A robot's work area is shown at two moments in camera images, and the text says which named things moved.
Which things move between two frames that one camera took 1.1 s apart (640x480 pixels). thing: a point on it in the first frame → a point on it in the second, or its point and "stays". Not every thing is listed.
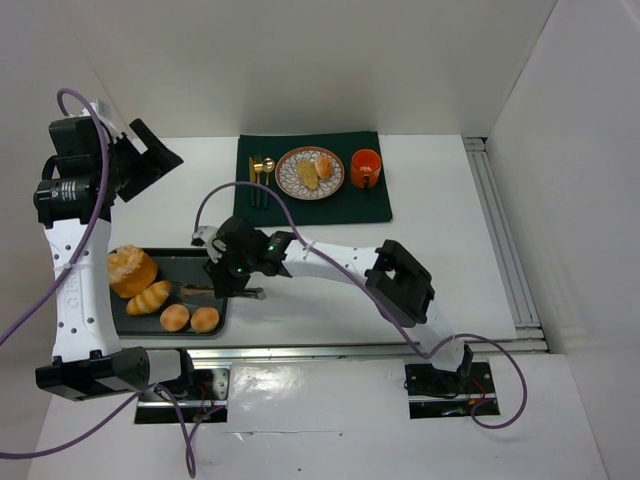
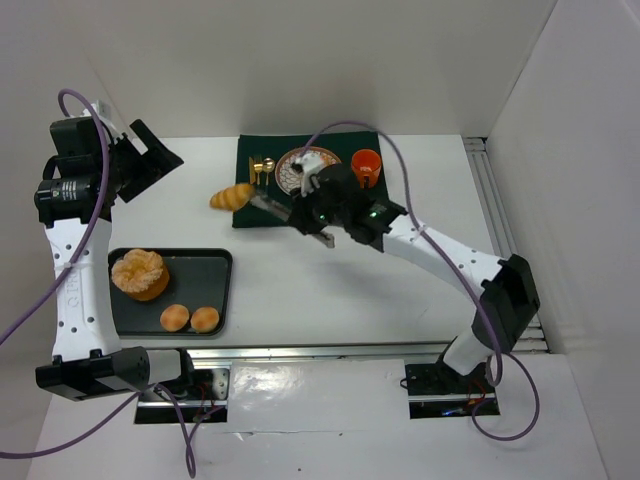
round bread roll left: [174, 317] stays
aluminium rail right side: [530, 336] stays
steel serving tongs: [179, 289] → [271, 207]
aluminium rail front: [227, 353] stays
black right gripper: [226, 284] → [298, 218]
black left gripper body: [135, 163] stays
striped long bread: [149, 299] → [232, 197]
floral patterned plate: [289, 181] stays
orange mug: [365, 168] stays
